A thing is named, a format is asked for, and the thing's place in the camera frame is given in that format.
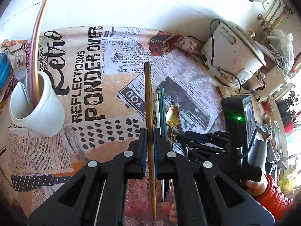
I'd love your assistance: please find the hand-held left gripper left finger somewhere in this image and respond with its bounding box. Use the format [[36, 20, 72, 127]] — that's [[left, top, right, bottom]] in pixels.
[[28, 127, 148, 226]]

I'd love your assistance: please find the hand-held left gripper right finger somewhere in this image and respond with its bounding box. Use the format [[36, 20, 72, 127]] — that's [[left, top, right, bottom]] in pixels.
[[153, 128, 276, 226]]

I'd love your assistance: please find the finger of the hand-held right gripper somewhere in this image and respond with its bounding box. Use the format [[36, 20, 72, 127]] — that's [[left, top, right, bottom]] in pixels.
[[176, 131, 233, 147], [187, 146, 237, 168]]

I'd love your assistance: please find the gold spoon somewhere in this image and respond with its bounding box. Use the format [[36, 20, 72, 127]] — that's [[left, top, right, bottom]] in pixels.
[[166, 105, 180, 147]]

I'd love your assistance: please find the brown wooden chopstick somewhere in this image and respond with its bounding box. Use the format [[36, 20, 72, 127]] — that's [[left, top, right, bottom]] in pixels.
[[144, 62, 157, 220]]

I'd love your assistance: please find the white cup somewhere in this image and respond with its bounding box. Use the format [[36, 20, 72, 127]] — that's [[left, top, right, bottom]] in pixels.
[[9, 71, 65, 137]]

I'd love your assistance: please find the metal fork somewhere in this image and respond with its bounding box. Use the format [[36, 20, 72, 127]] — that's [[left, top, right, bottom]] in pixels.
[[14, 51, 31, 104]]

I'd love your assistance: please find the gold chopstick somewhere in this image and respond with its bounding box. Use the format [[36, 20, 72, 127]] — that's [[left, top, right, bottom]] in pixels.
[[34, 0, 48, 97]]

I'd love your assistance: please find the person's right forearm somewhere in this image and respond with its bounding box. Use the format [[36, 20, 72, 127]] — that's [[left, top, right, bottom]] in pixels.
[[255, 174, 295, 222]]

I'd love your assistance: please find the person's right hand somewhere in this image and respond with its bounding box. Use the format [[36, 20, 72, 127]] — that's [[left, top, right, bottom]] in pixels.
[[245, 174, 269, 197]]

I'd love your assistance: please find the white chopstick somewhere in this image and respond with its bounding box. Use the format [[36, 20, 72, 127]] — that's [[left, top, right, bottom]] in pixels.
[[156, 94, 165, 203]]

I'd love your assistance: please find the teal chopstick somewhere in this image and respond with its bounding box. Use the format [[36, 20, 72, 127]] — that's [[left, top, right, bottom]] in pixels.
[[160, 86, 170, 192]]

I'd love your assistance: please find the white electric kettle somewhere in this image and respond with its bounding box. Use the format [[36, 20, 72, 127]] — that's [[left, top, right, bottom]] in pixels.
[[258, 65, 295, 102]]

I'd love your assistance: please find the potted plant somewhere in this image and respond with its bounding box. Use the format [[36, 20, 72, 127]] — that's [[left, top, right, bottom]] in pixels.
[[287, 90, 299, 114]]

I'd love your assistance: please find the white rice cooker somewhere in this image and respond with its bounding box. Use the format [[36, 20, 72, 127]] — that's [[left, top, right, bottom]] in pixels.
[[202, 20, 268, 86]]

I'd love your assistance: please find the newspaper print tablecloth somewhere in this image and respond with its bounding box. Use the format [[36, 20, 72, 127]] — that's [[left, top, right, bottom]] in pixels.
[[0, 26, 234, 226]]

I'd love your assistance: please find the white plastic bag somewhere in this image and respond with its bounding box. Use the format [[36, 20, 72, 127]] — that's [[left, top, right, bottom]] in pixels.
[[268, 29, 295, 71]]

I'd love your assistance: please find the blue ribbed plastic box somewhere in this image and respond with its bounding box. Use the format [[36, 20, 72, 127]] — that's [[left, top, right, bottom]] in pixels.
[[0, 53, 13, 93]]

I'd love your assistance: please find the black rice cooker cable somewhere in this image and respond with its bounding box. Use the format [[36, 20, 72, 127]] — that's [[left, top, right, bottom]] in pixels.
[[209, 19, 242, 93]]

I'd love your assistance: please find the brass wall tap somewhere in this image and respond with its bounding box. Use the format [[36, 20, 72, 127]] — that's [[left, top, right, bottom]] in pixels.
[[257, 4, 293, 33]]

